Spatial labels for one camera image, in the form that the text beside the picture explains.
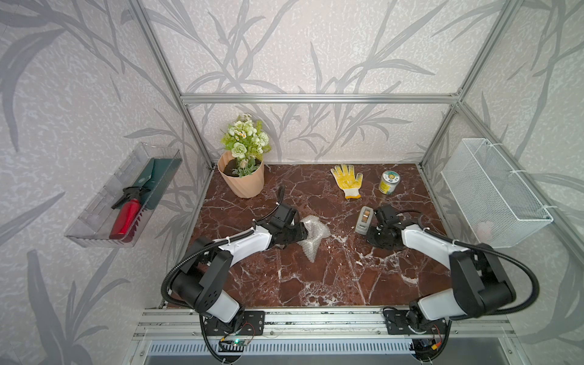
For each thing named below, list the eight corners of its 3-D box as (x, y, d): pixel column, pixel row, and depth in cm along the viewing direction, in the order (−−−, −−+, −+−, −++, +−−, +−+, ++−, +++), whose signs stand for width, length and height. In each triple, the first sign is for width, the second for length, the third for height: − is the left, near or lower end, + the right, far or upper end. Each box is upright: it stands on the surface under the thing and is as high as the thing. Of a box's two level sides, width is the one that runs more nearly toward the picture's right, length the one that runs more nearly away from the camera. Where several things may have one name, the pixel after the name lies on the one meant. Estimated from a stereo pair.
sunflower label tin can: (380, 195, 111) (385, 182, 104) (377, 183, 116) (381, 170, 109) (396, 195, 111) (402, 182, 104) (392, 183, 116) (397, 170, 109)
